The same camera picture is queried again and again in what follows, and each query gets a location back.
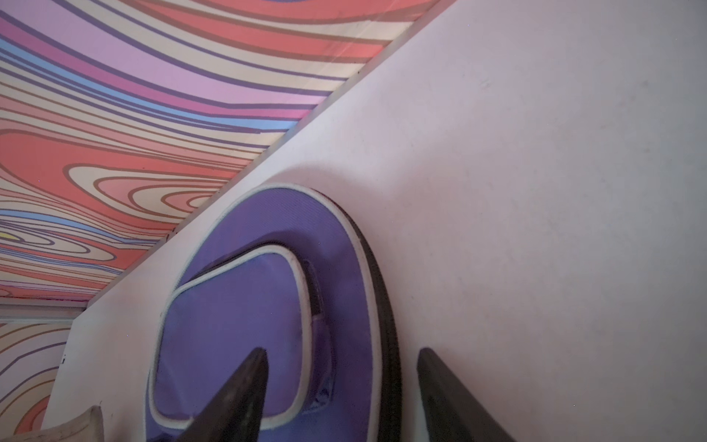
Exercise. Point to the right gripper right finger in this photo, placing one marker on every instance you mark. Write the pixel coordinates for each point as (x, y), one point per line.
(452, 413)

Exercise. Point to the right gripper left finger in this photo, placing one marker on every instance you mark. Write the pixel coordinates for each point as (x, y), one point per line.
(236, 411)

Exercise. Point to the purple paddle case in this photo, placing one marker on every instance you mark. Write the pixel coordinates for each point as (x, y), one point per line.
(284, 269)

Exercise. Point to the beige canvas tote bag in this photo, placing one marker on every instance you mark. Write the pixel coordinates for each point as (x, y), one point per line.
(88, 427)

